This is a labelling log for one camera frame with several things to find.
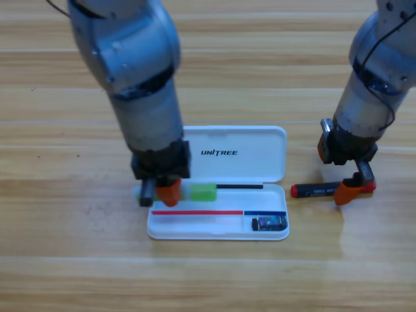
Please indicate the white Unitree pencil case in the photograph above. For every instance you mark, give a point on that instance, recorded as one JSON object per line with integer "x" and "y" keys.
{"x": 234, "y": 169}

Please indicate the red and black marker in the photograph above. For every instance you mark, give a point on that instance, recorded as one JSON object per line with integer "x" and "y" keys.
{"x": 312, "y": 191}

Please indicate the green highlighter pen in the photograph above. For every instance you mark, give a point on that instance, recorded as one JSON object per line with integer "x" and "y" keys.
{"x": 203, "y": 192}

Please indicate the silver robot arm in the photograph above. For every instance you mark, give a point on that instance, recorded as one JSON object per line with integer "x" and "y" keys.
{"x": 373, "y": 84}
{"x": 136, "y": 65}

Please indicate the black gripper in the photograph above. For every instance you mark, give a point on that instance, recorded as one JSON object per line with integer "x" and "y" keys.
{"x": 162, "y": 161}
{"x": 347, "y": 151}

